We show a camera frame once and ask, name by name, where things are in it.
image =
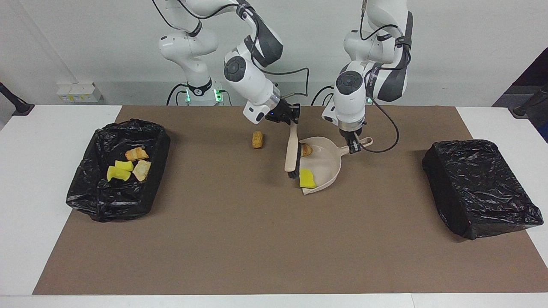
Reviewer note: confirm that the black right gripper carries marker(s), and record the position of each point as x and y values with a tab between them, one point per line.
282	113

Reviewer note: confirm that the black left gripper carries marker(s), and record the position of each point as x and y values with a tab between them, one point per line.
351	133

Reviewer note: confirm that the beige hand brush black bristles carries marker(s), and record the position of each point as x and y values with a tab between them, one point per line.
292	149

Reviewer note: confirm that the striped croissant piece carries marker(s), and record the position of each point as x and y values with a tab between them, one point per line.
137	154
306	150

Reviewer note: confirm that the beige plastic dustpan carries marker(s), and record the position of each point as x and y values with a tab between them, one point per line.
325	167

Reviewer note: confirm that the yellow sponge wedge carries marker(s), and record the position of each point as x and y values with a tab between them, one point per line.
307	179

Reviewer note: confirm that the pale bread chunk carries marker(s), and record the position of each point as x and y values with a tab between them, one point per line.
141	170

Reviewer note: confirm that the yellow green sponge piece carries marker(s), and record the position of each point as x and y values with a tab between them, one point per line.
124	165

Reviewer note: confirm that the notched yellow sponge piece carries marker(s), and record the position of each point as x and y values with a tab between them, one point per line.
117	174

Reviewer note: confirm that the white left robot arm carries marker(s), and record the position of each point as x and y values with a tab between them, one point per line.
351	102

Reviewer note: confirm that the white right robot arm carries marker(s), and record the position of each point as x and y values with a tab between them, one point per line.
252	81

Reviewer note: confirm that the black bag lined bin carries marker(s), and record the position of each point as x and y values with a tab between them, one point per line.
85	201
479	192

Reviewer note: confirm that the brown peanut shaped bread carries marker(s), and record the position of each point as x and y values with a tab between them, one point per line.
257	139

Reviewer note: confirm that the brown paper table mat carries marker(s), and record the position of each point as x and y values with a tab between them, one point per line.
299	265

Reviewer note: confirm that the black stand pole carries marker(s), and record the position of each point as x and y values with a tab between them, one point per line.
19	105
528	105

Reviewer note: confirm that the white power strip box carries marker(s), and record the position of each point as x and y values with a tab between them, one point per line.
79	92

